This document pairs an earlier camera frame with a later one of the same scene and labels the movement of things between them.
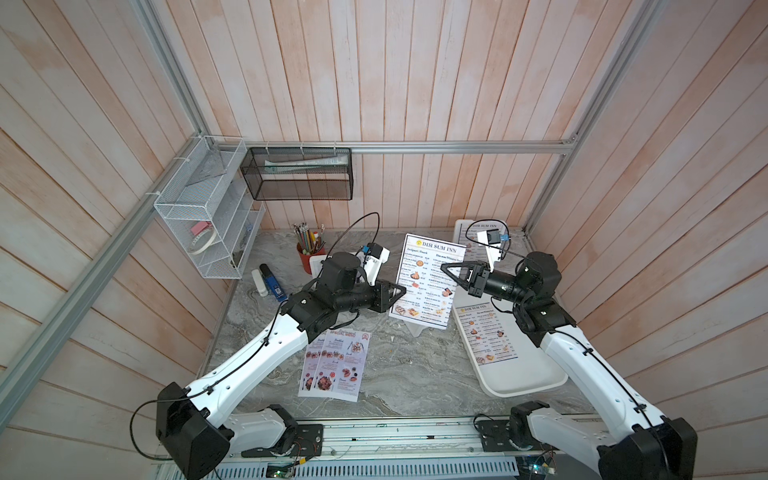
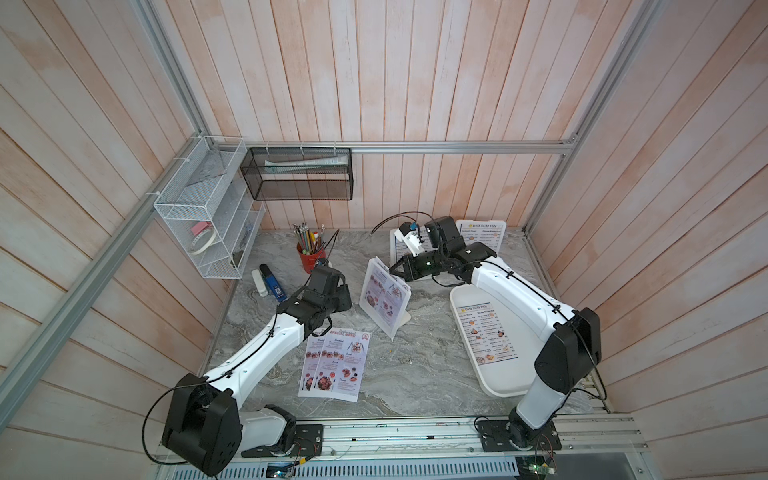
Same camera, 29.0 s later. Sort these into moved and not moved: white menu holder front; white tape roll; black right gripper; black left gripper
Moved: black right gripper; black left gripper
Not moved: white menu holder front; white tape roll
